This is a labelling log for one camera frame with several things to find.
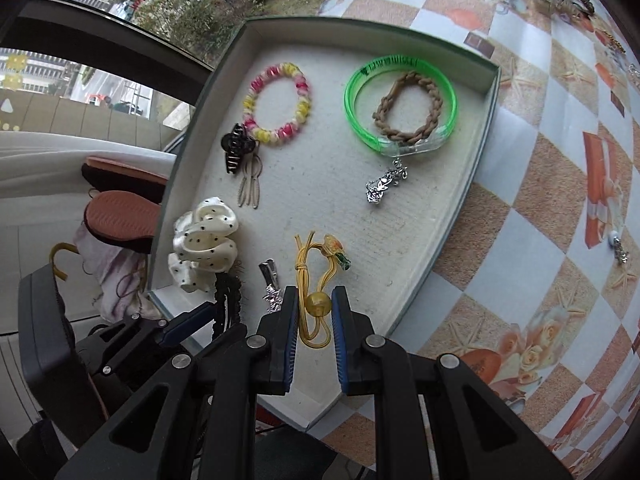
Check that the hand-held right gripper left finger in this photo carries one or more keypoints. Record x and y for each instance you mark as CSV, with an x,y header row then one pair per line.
x,y
290,340

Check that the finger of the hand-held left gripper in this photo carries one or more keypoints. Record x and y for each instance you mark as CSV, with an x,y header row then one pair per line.
x,y
132,325
187,322

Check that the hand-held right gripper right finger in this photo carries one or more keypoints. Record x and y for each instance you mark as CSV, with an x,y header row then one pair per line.
x,y
340,340

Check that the black comb hair clip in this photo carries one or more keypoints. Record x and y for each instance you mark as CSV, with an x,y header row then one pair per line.
x,y
227,300

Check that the small silver hair clip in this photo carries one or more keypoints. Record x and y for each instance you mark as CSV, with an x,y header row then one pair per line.
x,y
270,280

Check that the white polka dot satin scrunchie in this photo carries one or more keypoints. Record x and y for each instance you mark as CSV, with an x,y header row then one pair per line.
x,y
205,240

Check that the silver leaf charm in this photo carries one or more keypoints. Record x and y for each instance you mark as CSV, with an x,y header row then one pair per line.
x,y
382,187

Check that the black claw hair clip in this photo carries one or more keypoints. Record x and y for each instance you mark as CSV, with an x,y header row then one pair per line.
x,y
237,145

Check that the white printed cloth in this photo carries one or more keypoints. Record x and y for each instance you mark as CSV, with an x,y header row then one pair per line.
x,y
115,270

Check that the brown soled black slipper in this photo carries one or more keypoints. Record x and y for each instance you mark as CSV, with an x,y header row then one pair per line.
x,y
125,172
120,215

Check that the beige feather ornament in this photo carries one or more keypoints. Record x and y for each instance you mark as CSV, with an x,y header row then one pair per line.
x,y
249,185

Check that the white fabric roll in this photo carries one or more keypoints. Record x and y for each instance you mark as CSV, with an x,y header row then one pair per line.
x,y
40,165

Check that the green translucent bangle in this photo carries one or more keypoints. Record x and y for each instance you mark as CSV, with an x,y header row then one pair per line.
x,y
351,105

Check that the checkered printed tablecloth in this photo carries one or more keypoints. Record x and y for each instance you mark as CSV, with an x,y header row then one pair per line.
x,y
525,125

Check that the silver charm with blue bead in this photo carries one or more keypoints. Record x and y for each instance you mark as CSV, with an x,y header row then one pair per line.
x,y
620,250

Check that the black window frame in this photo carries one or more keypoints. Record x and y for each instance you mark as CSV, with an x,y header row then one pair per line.
x,y
100,40

